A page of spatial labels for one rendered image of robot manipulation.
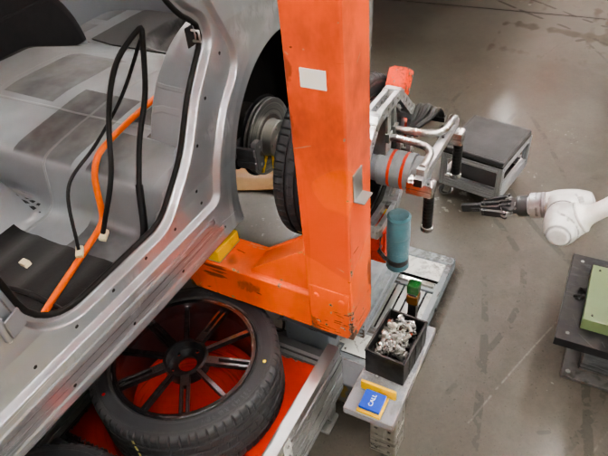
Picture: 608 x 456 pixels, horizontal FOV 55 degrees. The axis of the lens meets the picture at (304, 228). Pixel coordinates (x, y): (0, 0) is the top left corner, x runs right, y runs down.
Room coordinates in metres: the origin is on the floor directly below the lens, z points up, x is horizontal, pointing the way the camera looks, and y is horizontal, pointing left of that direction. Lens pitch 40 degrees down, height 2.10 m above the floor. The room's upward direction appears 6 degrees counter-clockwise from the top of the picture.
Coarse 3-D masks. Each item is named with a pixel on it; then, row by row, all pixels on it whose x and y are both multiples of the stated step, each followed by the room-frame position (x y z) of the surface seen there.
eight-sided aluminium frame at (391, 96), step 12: (384, 96) 1.83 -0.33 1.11; (396, 96) 1.82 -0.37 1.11; (372, 108) 1.74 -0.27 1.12; (384, 108) 1.74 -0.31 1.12; (396, 108) 1.96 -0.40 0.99; (408, 108) 1.94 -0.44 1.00; (372, 120) 1.68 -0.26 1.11; (408, 120) 1.98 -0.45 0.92; (372, 132) 1.65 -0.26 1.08; (372, 144) 1.63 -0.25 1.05; (396, 144) 2.00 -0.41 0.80; (396, 192) 1.88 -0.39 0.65; (384, 204) 1.85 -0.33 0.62; (396, 204) 1.84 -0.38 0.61; (372, 216) 1.78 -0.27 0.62; (384, 216) 1.77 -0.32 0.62; (372, 228) 1.63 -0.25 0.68; (384, 228) 1.73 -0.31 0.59
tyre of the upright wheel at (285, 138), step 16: (384, 80) 1.94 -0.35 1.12; (288, 112) 1.77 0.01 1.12; (288, 128) 1.73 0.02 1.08; (288, 144) 1.69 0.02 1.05; (288, 160) 1.66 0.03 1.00; (288, 176) 1.64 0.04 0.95; (288, 192) 1.62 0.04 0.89; (384, 192) 1.96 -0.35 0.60; (288, 208) 1.63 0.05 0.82; (288, 224) 1.67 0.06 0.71
